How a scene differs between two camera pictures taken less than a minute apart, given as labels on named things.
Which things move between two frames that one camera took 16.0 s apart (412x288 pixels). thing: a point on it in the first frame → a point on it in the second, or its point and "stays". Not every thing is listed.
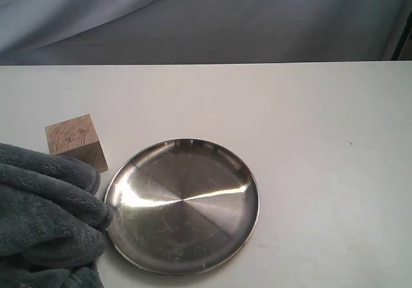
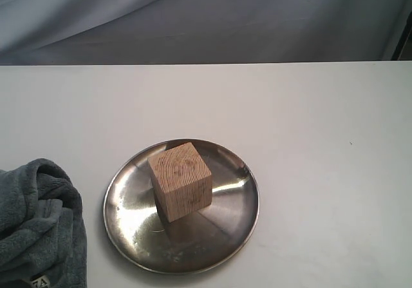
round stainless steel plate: (182, 206) stays
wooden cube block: (77, 138) → (181, 182)
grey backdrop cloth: (55, 22) stays
